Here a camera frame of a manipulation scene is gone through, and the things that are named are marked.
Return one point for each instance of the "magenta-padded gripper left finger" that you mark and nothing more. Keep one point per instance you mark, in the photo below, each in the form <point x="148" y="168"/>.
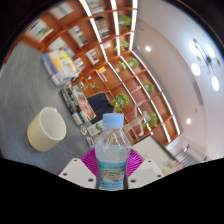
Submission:
<point x="76" y="172"/>

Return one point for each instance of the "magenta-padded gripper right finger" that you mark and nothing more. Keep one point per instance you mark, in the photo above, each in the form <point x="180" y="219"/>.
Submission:
<point x="145" y="172"/>

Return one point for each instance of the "clear blue-capped water bottle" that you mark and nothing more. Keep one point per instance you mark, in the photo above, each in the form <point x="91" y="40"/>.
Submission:
<point x="112" y="156"/>

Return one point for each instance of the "grey curtain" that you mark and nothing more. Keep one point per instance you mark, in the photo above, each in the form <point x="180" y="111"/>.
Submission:
<point x="188" y="157"/>

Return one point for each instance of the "cream cup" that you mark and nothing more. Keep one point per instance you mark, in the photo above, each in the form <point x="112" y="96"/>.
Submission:
<point x="45" y="131"/>

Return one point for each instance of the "wooden artist mannequin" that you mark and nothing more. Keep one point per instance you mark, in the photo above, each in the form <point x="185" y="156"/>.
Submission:
<point x="138" y="120"/>

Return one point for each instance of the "round recessed ceiling light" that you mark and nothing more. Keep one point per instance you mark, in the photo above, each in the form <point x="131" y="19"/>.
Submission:
<point x="188" y="121"/>
<point x="148" y="48"/>

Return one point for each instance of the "dark book stack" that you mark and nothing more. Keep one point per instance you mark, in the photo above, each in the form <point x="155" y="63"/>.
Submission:
<point x="78" y="103"/>

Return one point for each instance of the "dark blue chair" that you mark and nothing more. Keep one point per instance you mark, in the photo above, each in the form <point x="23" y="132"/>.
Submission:
<point x="100" y="105"/>

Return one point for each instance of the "colourful book stack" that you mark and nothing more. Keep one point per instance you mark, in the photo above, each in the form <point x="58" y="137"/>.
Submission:
<point x="60" y="66"/>

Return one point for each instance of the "branched ceiling lamp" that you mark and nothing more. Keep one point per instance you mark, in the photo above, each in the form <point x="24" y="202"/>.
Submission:
<point x="206" y="63"/>

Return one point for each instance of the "wooden wall shelf unit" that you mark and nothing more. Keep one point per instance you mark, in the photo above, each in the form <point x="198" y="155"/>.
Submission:
<point x="110" y="71"/>

